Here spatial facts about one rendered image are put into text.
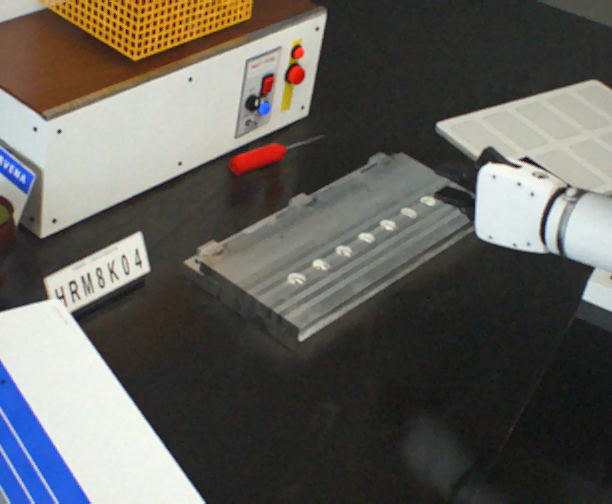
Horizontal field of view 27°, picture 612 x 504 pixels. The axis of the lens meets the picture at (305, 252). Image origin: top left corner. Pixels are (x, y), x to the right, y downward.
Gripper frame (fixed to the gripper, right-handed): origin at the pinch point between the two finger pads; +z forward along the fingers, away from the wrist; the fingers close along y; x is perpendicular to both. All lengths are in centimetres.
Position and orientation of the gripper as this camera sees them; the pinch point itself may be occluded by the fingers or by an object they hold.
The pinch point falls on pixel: (452, 183)
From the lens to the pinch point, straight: 165.2
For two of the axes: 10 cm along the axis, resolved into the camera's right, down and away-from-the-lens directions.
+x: 6.5, -3.7, 6.7
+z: -7.6, -3.0, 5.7
